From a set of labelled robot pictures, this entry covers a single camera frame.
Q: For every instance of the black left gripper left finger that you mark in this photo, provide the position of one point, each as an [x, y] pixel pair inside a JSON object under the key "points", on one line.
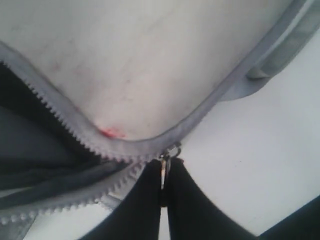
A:
{"points": [[138, 216]]}

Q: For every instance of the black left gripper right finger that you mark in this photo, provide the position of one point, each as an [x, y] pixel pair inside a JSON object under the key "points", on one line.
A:
{"points": [[191, 215]]}

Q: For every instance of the white canvas backpack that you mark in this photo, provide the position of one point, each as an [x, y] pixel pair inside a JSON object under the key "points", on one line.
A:
{"points": [[91, 91]]}

